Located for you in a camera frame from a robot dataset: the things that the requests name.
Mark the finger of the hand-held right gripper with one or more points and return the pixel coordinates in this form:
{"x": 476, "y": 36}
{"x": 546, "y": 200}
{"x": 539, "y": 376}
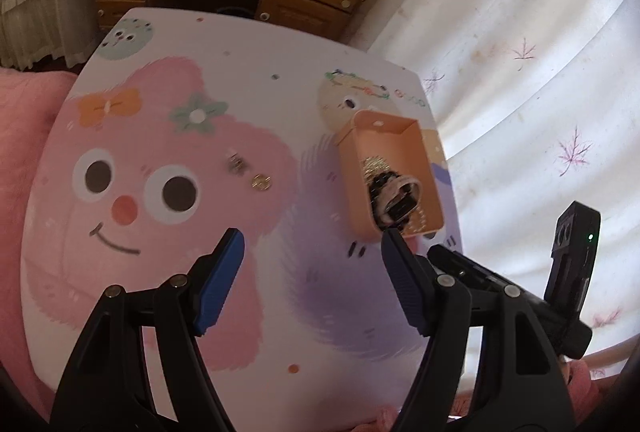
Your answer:
{"x": 480, "y": 274}

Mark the pink blanket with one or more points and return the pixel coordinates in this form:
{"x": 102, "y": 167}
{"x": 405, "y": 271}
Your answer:
{"x": 25, "y": 122}

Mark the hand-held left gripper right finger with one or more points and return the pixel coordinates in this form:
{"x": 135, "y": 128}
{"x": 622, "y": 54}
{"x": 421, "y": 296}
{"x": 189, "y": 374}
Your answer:
{"x": 405, "y": 282}

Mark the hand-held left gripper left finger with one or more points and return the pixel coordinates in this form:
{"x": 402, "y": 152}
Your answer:
{"x": 220, "y": 282}

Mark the white leaf print curtain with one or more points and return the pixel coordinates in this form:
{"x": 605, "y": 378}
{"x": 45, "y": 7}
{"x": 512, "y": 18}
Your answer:
{"x": 525, "y": 87}

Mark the orange plastic box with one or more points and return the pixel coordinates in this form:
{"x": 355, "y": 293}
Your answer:
{"x": 400, "y": 147}

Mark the pink fuzzy cloth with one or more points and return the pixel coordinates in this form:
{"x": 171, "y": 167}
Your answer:
{"x": 585, "y": 382}

